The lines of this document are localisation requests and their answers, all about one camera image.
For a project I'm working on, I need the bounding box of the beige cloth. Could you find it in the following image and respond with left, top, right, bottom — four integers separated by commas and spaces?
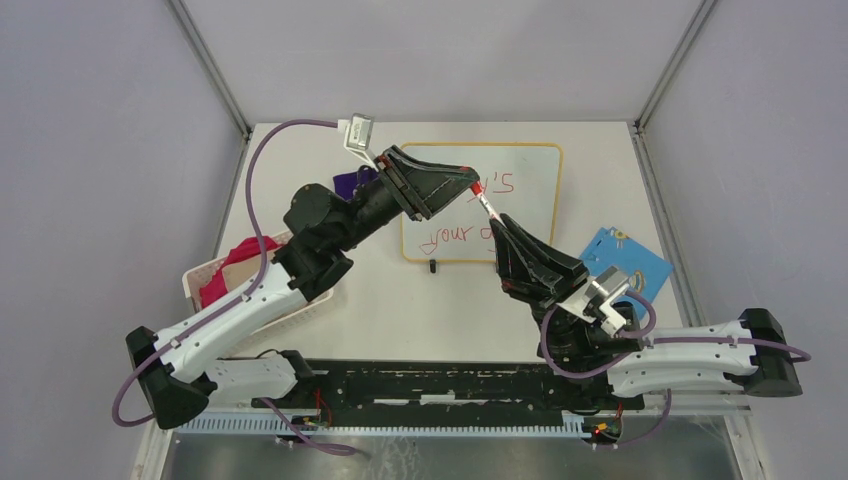
220, 255, 268, 292

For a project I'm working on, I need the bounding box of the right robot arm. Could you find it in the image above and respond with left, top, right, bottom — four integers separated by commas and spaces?
489, 214, 812, 408

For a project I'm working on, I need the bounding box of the red capped whiteboard marker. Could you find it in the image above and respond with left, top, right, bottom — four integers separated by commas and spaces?
476, 194, 504, 226

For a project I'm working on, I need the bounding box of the white slotted cable duct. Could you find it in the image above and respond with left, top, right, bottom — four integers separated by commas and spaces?
176, 412, 590, 439

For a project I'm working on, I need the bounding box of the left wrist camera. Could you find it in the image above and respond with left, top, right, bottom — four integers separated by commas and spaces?
337, 113, 375, 167

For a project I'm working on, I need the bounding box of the purple cloth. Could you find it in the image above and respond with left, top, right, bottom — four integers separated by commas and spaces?
332, 165, 378, 201

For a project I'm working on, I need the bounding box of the left aluminium frame post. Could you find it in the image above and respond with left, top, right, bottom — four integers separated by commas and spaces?
165, 0, 252, 139

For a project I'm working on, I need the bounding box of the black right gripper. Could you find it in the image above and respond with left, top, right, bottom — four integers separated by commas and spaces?
490, 214, 589, 363

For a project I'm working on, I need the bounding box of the red cloth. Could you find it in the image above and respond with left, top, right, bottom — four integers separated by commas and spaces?
199, 237, 261, 308

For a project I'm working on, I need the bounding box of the blue cartoon print cloth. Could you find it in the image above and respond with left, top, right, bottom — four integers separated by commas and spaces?
579, 227, 673, 302

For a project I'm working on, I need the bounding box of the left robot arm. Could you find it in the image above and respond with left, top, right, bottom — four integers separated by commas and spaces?
125, 146, 479, 429

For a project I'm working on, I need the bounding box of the white plastic basket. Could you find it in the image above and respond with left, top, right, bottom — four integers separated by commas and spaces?
182, 238, 336, 357

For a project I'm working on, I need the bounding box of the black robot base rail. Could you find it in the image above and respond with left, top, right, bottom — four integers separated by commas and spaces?
273, 359, 645, 428

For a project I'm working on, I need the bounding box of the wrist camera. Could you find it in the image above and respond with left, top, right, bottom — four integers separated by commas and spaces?
337, 113, 375, 167
558, 266, 630, 337

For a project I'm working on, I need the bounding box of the yellow framed whiteboard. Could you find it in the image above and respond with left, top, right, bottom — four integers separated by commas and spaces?
400, 142, 564, 263

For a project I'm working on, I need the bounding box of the grey aluminium frame post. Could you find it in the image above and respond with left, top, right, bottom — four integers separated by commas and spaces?
633, 0, 719, 132

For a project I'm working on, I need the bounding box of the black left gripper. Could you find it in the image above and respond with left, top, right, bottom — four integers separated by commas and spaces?
334, 145, 481, 252

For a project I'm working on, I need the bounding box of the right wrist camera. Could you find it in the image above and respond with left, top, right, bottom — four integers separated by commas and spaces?
558, 266, 630, 337

